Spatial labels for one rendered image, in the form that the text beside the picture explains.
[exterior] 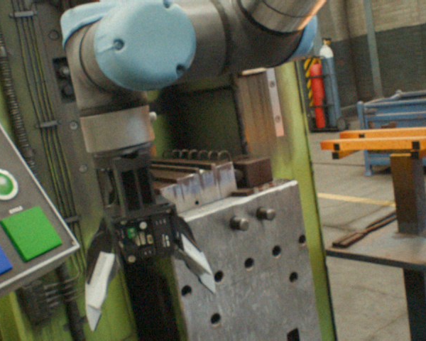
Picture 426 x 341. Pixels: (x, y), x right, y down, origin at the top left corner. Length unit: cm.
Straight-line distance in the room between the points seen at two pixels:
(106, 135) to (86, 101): 4
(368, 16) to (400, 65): 114
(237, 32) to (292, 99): 107
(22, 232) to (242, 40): 50
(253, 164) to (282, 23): 81
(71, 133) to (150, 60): 77
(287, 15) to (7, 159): 59
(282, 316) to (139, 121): 85
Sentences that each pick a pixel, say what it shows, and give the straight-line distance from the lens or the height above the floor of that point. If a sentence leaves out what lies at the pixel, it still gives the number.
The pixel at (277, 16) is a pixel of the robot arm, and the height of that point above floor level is 123.
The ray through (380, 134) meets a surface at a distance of 142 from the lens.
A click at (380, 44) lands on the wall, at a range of 1021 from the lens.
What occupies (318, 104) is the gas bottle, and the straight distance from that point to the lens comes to 858.
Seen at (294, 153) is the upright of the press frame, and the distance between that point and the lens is 154.
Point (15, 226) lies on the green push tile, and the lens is 84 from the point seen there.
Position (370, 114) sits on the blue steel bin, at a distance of 510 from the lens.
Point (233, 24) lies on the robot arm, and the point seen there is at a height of 124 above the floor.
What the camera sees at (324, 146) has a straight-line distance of 137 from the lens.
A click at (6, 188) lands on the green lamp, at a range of 88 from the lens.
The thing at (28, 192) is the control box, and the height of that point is 106.
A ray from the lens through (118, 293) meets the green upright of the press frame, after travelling 127.
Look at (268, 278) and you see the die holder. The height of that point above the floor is 71.
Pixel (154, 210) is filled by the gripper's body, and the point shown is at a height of 107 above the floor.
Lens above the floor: 119
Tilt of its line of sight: 10 degrees down
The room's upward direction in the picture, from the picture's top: 10 degrees counter-clockwise
